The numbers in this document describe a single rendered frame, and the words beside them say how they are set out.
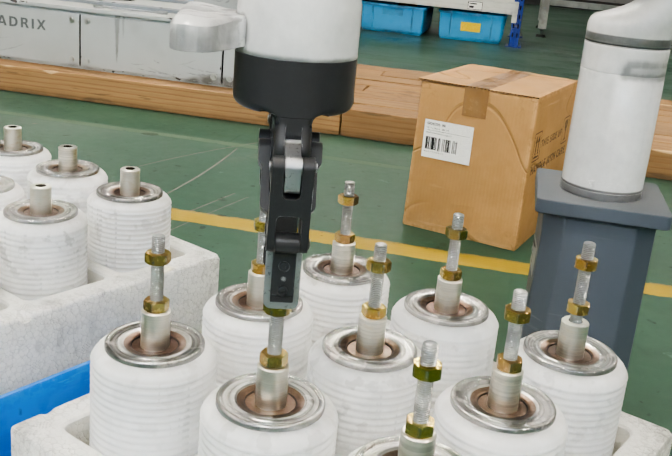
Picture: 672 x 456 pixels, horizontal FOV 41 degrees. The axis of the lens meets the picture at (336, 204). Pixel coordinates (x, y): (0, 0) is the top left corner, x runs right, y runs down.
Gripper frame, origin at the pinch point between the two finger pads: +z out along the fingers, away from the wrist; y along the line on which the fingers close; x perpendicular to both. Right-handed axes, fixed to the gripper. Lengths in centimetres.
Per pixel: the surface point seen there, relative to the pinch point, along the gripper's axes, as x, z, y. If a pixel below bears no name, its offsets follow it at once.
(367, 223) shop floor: -22, 35, 115
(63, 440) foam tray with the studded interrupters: 15.1, 17.2, 5.5
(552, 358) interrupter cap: -22.6, 9.8, 8.0
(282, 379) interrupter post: -0.7, 7.8, -0.9
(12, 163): 32, 11, 58
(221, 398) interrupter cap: 3.4, 9.7, -0.3
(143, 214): 13.7, 11.1, 41.7
